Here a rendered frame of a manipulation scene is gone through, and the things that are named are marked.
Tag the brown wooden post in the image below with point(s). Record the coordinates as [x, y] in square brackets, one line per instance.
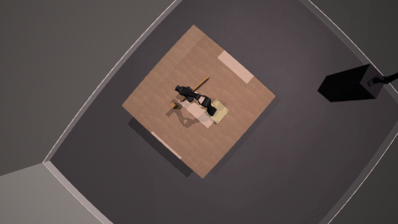
[173, 105]

